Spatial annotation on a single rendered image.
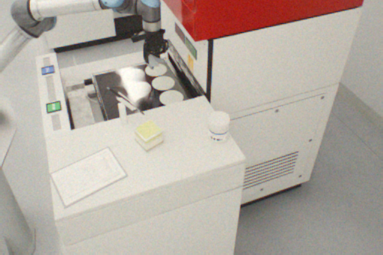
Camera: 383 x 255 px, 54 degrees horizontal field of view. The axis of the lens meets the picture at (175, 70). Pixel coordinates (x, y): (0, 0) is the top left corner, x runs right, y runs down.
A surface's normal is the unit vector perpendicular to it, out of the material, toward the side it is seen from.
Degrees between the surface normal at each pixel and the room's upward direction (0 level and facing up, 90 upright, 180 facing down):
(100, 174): 0
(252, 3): 90
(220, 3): 90
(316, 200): 0
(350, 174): 0
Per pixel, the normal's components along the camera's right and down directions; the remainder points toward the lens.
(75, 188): -0.02, -0.80
